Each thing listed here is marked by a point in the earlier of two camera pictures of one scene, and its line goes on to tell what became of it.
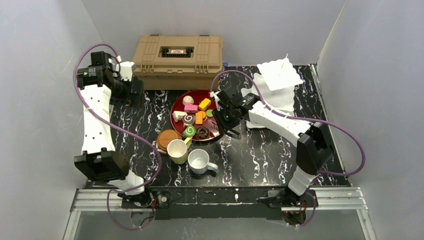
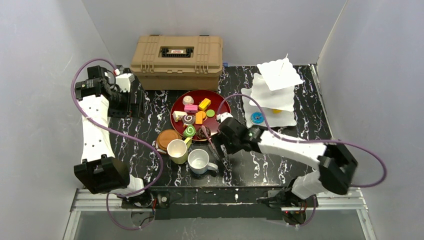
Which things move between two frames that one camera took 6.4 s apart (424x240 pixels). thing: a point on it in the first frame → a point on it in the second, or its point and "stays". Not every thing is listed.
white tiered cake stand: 276,84 stays
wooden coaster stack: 166,136 stays
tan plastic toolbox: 178,62 stays
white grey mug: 198,162 stays
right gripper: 227,117 → 219,139
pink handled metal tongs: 213,127 → 210,144
